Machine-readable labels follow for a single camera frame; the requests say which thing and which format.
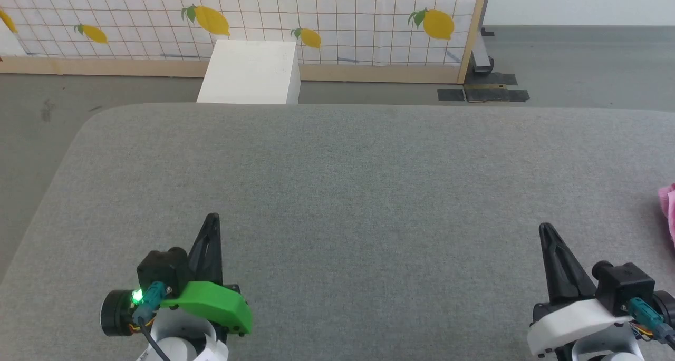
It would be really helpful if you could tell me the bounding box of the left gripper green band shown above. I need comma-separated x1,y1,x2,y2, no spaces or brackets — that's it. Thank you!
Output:
160,212,254,338

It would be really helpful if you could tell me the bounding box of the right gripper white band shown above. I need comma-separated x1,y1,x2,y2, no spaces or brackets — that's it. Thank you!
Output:
526,222,637,359

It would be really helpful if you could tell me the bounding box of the pink cloth garment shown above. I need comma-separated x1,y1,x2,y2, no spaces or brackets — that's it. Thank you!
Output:
658,182,675,246

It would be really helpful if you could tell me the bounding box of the long black floor mat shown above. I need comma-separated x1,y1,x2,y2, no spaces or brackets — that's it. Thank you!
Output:
464,86,531,104

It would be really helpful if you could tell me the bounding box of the white box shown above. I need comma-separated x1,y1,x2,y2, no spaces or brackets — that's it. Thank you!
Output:
196,39,302,105

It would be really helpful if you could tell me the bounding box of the black floor mat under foot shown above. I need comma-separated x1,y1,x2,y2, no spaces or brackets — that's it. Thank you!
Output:
477,72,518,86

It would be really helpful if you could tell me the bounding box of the metal partition foot with caster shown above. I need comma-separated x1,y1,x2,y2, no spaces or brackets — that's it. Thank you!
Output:
468,27,496,78

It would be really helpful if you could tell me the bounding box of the lemon-print partition screen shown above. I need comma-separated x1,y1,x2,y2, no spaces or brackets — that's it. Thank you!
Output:
0,0,492,85

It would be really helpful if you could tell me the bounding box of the lemon print grid panel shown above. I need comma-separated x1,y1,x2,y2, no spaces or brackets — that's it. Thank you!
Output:
0,0,481,68

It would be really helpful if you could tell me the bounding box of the left arm cable teal plug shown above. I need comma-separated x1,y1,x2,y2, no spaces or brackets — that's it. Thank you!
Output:
131,281,173,361

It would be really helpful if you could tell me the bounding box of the arm cable teal plug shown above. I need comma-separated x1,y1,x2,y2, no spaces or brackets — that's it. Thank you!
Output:
131,281,173,361
626,297,675,348

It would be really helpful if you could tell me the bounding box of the right arm cable teal plug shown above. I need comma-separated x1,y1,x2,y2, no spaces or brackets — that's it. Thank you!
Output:
626,297,675,348

